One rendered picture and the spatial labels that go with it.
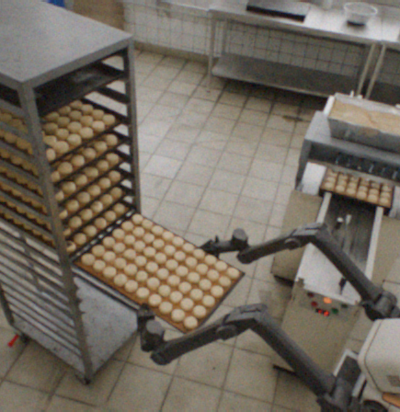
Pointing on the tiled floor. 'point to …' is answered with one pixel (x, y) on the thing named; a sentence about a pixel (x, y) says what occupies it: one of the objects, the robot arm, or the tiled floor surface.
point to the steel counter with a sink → (302, 76)
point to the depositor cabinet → (393, 232)
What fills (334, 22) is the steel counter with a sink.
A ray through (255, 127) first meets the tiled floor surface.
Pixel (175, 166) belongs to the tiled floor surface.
